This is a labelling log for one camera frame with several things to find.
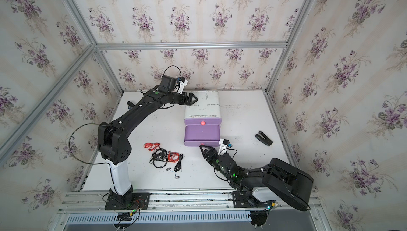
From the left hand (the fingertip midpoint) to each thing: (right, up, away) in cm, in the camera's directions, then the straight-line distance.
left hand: (192, 99), depth 87 cm
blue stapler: (-44, -3, +19) cm, 48 cm away
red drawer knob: (+6, -12, -7) cm, 16 cm away
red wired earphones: (-24, -27, +4) cm, 36 cm away
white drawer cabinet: (+9, -3, -4) cm, 10 cm away
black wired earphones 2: (-7, -36, -4) cm, 37 cm away
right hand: (+5, -26, -7) cm, 28 cm away
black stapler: (+42, -23, +6) cm, 48 cm away
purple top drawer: (+3, -11, -8) cm, 14 cm away
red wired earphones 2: (-11, -32, -1) cm, 34 cm away
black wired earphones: (-19, -31, 0) cm, 36 cm away
